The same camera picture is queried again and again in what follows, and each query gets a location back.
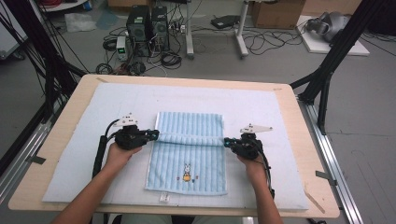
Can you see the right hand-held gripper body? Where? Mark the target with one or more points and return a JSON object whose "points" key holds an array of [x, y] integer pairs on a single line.
{"points": [[249, 146]]}

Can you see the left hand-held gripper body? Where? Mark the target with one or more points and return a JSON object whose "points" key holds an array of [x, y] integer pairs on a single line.
{"points": [[132, 138]]}

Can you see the light blue striped towel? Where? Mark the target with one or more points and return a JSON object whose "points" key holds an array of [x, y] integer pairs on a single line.
{"points": [[186, 155]]}

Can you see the person's left hand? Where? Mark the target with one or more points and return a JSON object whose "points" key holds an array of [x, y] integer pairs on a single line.
{"points": [[116, 158]]}

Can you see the person's right hand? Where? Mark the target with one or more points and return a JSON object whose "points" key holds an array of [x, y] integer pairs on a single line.
{"points": [[257, 171]]}

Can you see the white foam mat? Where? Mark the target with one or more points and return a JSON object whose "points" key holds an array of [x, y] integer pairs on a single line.
{"points": [[77, 155]]}

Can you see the black tape piece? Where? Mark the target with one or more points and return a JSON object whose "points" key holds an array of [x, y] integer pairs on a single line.
{"points": [[35, 159], [325, 176]]}

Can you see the white power supply unit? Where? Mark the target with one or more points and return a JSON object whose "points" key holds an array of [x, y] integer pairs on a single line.
{"points": [[121, 48]]}

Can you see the black computer tower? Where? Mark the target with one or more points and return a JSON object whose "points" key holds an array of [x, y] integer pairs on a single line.
{"points": [[138, 28], [160, 28]]}

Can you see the flat black device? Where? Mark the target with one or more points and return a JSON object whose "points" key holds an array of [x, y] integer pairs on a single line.
{"points": [[224, 21]]}

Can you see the clear plastic bag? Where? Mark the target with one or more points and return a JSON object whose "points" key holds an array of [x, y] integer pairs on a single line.
{"points": [[79, 22]]}

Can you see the white floor board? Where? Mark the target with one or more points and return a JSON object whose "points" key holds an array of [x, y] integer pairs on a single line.
{"points": [[336, 48]]}

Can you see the open cardboard box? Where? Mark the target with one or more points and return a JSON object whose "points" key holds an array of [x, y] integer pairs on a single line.
{"points": [[277, 14]]}

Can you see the grey headset device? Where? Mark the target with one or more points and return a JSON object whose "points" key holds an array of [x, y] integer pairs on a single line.
{"points": [[330, 25]]}

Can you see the aluminium rail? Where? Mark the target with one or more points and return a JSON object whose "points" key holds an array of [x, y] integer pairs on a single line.
{"points": [[333, 161], [21, 158]]}

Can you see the black metal frame post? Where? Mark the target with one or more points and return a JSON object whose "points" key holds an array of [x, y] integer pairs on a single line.
{"points": [[49, 68], [334, 59]]}

